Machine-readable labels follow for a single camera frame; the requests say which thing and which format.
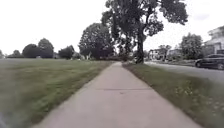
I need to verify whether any round dark tree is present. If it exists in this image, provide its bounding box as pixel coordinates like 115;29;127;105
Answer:
78;22;116;61

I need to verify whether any grey concrete path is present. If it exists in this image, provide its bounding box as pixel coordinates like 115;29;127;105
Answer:
31;61;205;128

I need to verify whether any large tree with thick trunk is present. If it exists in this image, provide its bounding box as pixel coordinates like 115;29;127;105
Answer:
100;0;189;65

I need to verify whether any row of distant trees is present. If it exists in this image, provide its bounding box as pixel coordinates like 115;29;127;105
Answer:
0;37;83;60

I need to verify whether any wide grass field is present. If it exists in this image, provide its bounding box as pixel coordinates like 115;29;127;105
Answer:
0;58;116;128

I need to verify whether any grass verge with small flowers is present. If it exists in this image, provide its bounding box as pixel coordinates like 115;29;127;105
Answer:
122;62;224;128

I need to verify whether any leafy green tree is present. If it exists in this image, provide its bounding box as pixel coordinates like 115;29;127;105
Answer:
179;32;204;61

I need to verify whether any black car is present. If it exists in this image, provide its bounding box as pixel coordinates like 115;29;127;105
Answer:
194;53;224;71

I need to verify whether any grey house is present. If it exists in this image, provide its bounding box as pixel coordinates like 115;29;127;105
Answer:
202;25;224;57

